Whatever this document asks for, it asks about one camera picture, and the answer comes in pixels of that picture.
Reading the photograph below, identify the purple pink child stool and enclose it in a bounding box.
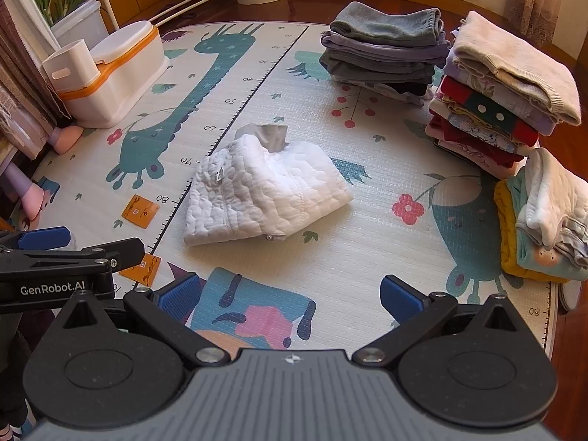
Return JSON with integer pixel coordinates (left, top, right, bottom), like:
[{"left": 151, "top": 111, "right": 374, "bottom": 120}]
[{"left": 0, "top": 124, "right": 86, "bottom": 222}]

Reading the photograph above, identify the colourful folded clothes stack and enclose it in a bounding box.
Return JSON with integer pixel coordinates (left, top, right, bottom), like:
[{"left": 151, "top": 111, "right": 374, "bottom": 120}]
[{"left": 424, "top": 11, "right": 581, "bottom": 179}]

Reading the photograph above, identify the white orange potty seat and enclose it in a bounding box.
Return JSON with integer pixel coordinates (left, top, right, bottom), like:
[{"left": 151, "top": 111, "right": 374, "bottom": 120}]
[{"left": 42, "top": 21, "right": 169, "bottom": 129}]

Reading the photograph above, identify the yellow teal white clothes pile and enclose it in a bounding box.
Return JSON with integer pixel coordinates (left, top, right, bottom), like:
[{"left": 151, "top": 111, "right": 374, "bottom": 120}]
[{"left": 493, "top": 147, "right": 587, "bottom": 284}]

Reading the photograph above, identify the white quilted baby garment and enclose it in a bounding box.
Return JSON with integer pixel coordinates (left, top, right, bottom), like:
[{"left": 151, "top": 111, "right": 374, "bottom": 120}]
[{"left": 183, "top": 125, "right": 353, "bottom": 246}]

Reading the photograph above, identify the orange card lower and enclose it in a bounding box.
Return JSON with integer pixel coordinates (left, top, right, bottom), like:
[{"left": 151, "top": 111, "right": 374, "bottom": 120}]
[{"left": 119, "top": 253, "right": 161, "bottom": 288}]

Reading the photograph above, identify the grey purple folded clothes stack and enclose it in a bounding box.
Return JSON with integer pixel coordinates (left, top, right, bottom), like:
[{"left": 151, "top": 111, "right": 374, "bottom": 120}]
[{"left": 319, "top": 1, "right": 451, "bottom": 105}]

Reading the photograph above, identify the orange card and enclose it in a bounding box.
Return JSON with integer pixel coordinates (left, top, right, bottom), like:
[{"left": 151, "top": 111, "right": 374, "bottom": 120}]
[
  {"left": 119, "top": 253, "right": 161, "bottom": 288},
  {"left": 122, "top": 194, "right": 159, "bottom": 229}
]

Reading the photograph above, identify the patterned mauve curtain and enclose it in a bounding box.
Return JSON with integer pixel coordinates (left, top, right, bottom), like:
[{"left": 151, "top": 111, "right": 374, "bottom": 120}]
[{"left": 1, "top": 0, "right": 71, "bottom": 159}]

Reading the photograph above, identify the cartoon giraffe play mat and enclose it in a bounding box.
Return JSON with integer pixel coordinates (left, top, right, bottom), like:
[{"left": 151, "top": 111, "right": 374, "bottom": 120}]
[{"left": 35, "top": 22, "right": 557, "bottom": 352}]

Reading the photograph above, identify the orange card upper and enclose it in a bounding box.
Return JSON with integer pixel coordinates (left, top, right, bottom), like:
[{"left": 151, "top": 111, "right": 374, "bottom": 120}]
[{"left": 122, "top": 194, "right": 159, "bottom": 229}]

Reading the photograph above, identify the white plant pot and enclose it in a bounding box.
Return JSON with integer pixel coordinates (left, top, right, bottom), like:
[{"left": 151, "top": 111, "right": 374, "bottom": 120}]
[{"left": 51, "top": 0, "right": 109, "bottom": 49}]

